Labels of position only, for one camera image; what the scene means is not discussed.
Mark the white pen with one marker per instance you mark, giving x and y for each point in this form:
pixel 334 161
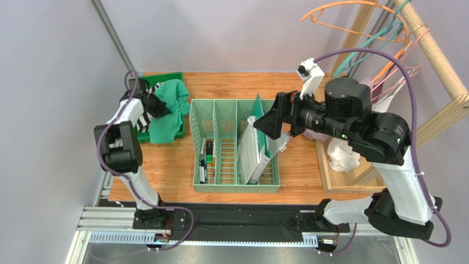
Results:
pixel 202 164

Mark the green plastic tray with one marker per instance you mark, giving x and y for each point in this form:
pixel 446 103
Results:
pixel 161 110

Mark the aluminium frame post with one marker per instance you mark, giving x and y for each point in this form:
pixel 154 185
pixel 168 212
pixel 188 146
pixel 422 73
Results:
pixel 107 24

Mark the black marker green cap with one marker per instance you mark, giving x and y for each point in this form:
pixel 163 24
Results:
pixel 209 149

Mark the wooden clothes rack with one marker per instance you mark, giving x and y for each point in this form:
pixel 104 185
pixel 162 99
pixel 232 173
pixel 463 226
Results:
pixel 441 49

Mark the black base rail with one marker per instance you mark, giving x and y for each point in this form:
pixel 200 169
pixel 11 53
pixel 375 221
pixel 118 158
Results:
pixel 221 225

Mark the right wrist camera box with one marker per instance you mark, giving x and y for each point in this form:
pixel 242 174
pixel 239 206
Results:
pixel 311 75

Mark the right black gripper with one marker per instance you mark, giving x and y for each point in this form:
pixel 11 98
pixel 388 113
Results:
pixel 290 114

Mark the mauve tank top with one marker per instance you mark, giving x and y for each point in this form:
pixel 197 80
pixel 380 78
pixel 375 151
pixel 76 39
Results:
pixel 311 135

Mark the mint green file organizer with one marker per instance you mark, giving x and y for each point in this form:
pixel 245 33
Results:
pixel 223 122

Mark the clear zip pouch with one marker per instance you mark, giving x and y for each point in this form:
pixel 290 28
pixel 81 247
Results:
pixel 277 145

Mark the black white striped tank top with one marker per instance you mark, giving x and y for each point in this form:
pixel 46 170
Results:
pixel 144 120

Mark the teal plastic hanger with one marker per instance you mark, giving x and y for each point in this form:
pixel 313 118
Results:
pixel 400 34

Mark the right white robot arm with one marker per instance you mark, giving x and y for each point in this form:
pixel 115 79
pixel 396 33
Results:
pixel 383 139

